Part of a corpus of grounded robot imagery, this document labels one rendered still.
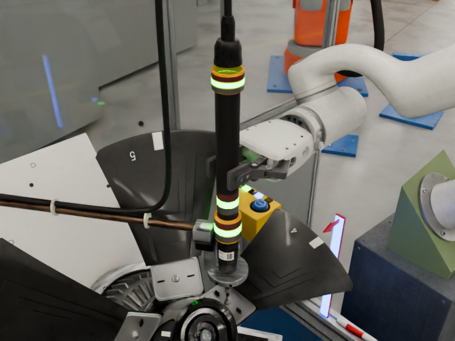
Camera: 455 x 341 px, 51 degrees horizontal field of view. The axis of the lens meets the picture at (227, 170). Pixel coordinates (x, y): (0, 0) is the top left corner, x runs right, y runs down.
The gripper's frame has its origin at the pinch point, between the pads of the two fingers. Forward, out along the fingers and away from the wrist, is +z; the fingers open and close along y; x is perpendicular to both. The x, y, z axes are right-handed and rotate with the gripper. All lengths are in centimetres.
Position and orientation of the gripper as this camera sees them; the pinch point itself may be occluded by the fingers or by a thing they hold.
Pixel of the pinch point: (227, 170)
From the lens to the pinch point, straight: 69.8
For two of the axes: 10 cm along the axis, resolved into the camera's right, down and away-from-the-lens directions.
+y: -6.9, -3.9, 6.0
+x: 0.1, -8.4, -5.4
